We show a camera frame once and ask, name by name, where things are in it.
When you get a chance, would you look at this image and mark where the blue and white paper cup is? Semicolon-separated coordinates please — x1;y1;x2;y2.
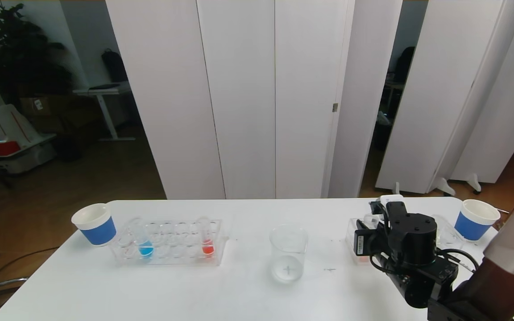
71;203;117;247
454;199;501;242

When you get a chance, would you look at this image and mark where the test tube with red liquid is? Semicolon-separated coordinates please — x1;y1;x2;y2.
358;213;381;263
196;217;216;258

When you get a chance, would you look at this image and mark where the black backpack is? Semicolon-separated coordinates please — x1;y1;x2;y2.
102;49;129;83

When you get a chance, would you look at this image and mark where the white partition panel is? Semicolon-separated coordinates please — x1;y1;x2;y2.
451;0;514;193
375;0;514;198
328;0;403;199

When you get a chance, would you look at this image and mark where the white wheeled machine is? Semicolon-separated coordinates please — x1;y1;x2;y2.
0;40;57;174

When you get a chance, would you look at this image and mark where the white standing desk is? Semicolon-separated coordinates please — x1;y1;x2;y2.
73;84;136;142

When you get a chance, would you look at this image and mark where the black floor cable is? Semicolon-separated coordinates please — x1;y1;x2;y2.
0;247;61;286

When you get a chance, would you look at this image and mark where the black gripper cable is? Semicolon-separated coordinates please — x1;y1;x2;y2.
370;249;479;275

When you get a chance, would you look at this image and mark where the brown cardboard box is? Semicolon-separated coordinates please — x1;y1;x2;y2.
20;96;61;117

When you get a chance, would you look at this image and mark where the dark green potted plant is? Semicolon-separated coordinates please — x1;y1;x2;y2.
0;0;72;105

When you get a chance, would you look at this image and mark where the clear glass beaker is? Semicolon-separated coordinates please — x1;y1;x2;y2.
269;225;308;284

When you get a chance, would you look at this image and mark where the clear acrylic test tube rack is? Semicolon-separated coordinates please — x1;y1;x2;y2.
110;218;230;267
345;216;466;265

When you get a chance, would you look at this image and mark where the test tube with blue liquid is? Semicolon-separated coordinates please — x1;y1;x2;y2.
128;218;155;259

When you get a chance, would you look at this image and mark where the grey metal frame bar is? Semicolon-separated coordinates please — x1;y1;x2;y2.
0;276;30;308

